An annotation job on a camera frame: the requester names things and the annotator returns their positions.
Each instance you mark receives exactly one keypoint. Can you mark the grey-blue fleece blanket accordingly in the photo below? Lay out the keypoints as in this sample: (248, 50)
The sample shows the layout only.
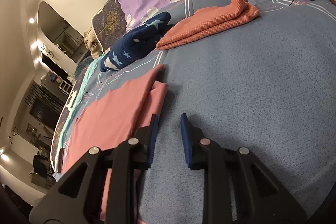
(81, 67)

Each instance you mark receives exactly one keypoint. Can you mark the white ladder shelf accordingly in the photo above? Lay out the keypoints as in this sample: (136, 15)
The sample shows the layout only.
(65, 87)

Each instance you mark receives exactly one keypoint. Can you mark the teal blanket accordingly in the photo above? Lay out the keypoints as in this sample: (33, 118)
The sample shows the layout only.
(88, 77)

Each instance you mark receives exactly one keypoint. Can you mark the white deer wall clock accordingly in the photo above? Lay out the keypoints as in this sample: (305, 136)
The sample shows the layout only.
(49, 52)

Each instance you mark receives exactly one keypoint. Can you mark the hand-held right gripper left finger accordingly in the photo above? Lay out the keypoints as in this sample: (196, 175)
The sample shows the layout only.
(152, 140)

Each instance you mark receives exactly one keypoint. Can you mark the beige clothes pile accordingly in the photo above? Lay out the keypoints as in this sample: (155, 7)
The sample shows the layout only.
(92, 43)

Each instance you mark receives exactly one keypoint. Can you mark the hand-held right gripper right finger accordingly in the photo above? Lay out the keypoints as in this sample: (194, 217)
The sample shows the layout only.
(185, 140)

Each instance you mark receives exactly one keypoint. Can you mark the folded orange cloth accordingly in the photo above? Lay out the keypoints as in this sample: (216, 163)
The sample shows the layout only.
(210, 22)

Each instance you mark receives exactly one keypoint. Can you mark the navy star-print blanket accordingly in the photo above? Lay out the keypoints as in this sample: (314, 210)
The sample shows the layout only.
(136, 43)

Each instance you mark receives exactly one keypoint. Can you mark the dark tree-patterned pillow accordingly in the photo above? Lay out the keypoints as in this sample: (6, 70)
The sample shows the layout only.
(110, 22)

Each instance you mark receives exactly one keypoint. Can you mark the pink long-sleeve shirt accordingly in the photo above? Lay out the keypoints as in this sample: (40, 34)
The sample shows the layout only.
(118, 113)

